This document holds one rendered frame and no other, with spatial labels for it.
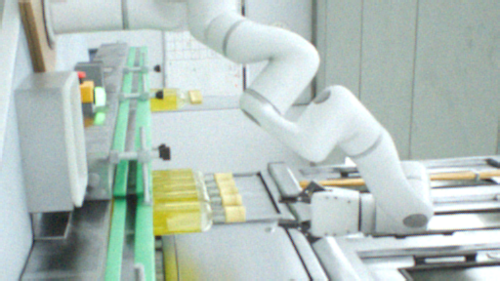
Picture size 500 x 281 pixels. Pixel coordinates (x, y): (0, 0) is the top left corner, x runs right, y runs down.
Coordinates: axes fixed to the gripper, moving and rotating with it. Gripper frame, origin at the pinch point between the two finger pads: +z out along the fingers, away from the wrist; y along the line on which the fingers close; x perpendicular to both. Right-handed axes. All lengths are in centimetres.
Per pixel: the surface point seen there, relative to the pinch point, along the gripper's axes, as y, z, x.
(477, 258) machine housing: -16.5, -43.2, -15.9
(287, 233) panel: -12.9, 0.8, -17.8
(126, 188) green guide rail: 6.1, 33.8, 5.3
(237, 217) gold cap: -0.1, 10.0, 4.1
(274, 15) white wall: -16, 48, -602
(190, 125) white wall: -131, 138, -579
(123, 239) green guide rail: 4.0, 28.3, 27.1
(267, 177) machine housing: -15, 10, -67
